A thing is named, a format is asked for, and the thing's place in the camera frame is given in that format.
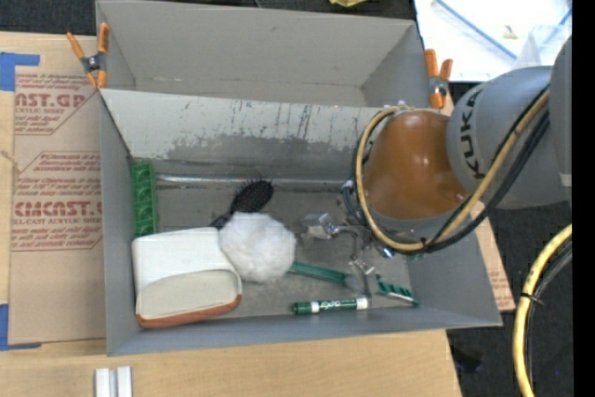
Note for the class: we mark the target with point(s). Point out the white container with brown base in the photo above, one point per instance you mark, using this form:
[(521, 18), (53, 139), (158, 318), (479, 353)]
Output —
[(181, 265)]

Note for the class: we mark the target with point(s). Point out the green toothbrush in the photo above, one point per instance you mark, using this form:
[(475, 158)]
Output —
[(321, 272)]

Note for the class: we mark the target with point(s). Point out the grey metal bin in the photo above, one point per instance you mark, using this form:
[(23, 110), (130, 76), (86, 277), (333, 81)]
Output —
[(260, 60)]

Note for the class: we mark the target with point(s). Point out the green marker pen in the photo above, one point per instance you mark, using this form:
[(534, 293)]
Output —
[(334, 306)]

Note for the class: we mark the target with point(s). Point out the black hairbrush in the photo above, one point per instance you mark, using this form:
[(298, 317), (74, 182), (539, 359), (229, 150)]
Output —
[(253, 196)]

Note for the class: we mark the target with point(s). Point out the brown cardboard board red print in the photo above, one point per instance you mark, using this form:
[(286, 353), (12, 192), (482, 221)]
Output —
[(56, 283)]

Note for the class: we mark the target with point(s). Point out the white fluffy ball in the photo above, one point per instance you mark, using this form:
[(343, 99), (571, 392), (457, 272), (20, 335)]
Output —
[(258, 246)]

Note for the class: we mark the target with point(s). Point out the green ridged plastic block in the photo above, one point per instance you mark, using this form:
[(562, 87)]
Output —
[(143, 200)]

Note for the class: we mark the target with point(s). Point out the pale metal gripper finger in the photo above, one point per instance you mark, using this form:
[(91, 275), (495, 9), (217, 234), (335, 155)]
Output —
[(318, 225), (363, 276)]

